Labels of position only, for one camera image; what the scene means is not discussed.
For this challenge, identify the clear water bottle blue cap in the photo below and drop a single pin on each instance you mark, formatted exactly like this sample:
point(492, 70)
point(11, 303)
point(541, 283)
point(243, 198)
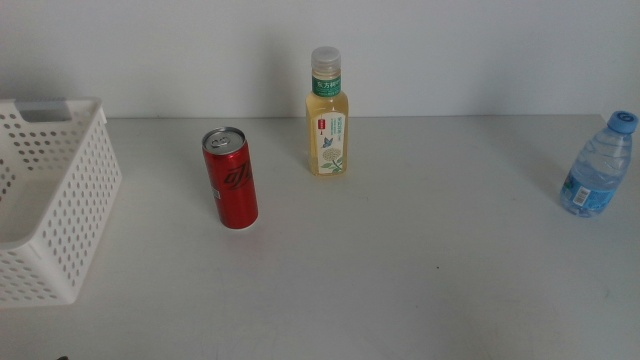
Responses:
point(597, 175)

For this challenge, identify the yellow tea bottle green label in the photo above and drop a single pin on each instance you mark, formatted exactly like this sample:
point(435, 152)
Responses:
point(327, 140)

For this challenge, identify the white perforated plastic basket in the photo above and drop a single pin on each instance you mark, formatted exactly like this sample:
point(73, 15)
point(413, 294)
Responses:
point(75, 200)

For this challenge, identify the red soda can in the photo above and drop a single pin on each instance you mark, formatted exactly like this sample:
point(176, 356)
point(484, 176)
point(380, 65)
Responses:
point(232, 185)

